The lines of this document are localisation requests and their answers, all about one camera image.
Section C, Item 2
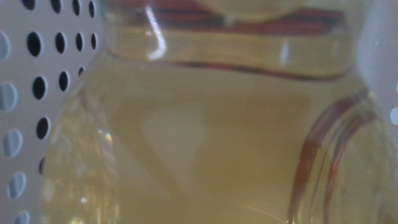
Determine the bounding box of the white perforated plastic basket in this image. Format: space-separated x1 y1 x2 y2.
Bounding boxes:
0 0 398 224

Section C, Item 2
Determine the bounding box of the yellow juice bottle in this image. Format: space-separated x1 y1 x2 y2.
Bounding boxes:
40 0 398 224

